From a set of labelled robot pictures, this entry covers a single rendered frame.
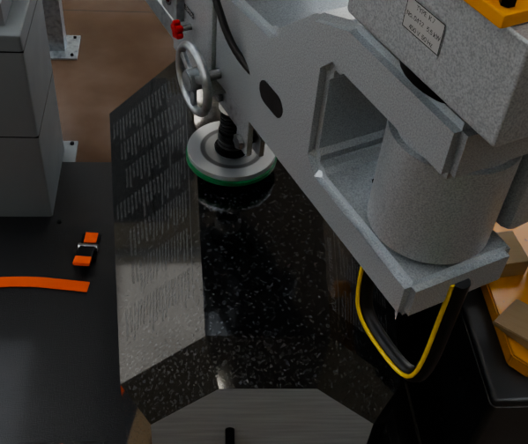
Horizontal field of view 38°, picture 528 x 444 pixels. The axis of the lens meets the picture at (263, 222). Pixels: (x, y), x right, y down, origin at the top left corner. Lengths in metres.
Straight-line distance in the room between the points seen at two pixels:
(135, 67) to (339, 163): 2.56
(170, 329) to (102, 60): 2.34
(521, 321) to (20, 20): 1.72
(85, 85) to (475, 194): 2.78
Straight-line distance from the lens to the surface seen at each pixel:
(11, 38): 2.53
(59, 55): 3.85
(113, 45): 3.92
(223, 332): 1.56
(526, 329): 1.79
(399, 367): 1.43
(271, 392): 1.57
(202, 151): 1.84
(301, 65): 1.23
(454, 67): 0.88
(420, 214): 1.09
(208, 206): 1.79
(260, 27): 1.34
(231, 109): 1.64
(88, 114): 3.48
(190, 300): 1.64
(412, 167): 1.05
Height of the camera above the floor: 2.13
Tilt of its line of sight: 46 degrees down
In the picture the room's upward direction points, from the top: 6 degrees clockwise
